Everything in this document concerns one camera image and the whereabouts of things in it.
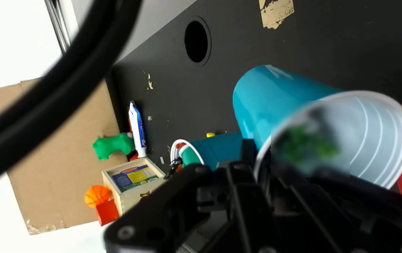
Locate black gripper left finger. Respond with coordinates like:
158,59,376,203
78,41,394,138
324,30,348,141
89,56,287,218
103,160,262,253

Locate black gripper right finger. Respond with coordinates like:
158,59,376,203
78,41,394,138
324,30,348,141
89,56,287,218
262,160,402,253

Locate candies pile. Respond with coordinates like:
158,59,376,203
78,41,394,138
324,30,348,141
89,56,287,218
272,122,345,166

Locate teal plastic cup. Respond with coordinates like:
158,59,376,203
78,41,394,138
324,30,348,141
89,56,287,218
231,63,402,191
169,132,246,173

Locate wooden shape sorter box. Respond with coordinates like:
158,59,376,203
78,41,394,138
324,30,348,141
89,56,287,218
100,156,168,217

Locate colourful small toys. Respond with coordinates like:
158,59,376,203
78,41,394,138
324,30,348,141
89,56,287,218
172,141,187,166

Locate red toy block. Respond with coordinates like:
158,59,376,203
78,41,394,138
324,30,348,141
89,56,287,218
95,200,121,228

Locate white and blue tube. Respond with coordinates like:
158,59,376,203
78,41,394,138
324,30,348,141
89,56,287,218
127,100,149,160

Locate green toy animal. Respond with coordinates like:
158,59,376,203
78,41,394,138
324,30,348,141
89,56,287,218
92,132,137,162

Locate cardboard box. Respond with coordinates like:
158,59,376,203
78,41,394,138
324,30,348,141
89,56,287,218
0,77,128,236

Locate tan tape patch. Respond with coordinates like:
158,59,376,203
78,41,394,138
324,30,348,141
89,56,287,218
258,0,297,31

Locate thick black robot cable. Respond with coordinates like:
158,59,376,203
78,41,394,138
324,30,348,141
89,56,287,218
0,0,145,194

